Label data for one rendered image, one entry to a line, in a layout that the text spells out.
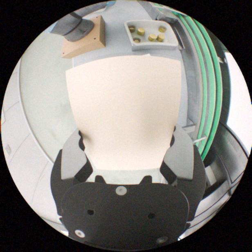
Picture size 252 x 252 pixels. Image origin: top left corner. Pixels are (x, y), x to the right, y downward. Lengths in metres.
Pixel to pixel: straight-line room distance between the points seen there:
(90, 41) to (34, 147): 3.29
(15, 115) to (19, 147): 0.92
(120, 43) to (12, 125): 3.25
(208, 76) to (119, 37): 0.45
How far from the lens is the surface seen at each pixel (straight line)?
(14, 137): 3.25
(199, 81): 0.47
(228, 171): 0.71
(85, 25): 0.45
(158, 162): 0.15
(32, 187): 3.51
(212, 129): 0.56
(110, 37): 0.53
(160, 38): 0.48
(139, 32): 0.48
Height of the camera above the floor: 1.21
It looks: 60 degrees down
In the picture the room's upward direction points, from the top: 177 degrees counter-clockwise
